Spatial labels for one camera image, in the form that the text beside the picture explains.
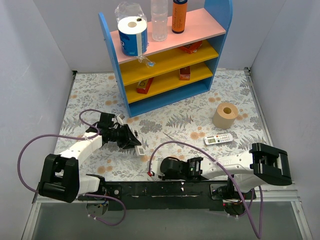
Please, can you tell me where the orange bottle black cap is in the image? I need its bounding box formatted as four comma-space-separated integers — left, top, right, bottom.
171, 0, 188, 34

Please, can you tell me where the orange box top shelf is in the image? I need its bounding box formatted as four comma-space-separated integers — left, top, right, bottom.
178, 40, 203, 54

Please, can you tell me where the floral table mat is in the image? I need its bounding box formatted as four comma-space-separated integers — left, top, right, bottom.
55, 70, 270, 181

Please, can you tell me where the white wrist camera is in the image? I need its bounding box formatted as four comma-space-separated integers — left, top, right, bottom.
115, 114, 125, 126
150, 160, 164, 176

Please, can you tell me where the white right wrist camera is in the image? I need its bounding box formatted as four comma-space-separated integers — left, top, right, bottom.
150, 160, 164, 176

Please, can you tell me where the brown paper roll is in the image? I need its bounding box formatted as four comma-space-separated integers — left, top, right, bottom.
212, 102, 239, 130

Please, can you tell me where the blue wrapped toilet paper roll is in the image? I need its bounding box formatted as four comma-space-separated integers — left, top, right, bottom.
114, 1, 148, 57

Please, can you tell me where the orange box shelf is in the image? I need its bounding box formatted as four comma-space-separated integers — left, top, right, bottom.
179, 66, 191, 81
178, 40, 203, 54

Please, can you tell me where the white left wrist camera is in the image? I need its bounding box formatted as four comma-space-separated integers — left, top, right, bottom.
115, 114, 125, 126

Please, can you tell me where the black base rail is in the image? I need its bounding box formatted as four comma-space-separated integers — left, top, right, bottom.
82, 180, 251, 212

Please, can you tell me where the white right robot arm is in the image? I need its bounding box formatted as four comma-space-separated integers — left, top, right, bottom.
150, 143, 292, 199

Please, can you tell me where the clear plastic water bottle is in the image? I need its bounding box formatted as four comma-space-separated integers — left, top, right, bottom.
150, 0, 168, 42

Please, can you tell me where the red box lower shelf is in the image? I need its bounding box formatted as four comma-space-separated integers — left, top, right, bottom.
136, 77, 154, 94

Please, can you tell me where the orange box middle shelf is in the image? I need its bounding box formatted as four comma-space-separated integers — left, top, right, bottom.
179, 66, 191, 81

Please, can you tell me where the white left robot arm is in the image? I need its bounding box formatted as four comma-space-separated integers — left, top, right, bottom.
38, 112, 144, 203

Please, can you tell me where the long white remote control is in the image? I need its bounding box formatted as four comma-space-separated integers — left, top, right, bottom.
133, 129, 145, 156

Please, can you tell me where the small plastic wrapper scrap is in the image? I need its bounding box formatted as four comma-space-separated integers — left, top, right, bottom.
136, 55, 156, 68

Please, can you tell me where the small white display remote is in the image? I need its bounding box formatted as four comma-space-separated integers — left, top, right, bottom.
204, 133, 233, 146

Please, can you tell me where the blue shelf unit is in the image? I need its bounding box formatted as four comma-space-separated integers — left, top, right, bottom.
98, 0, 233, 117

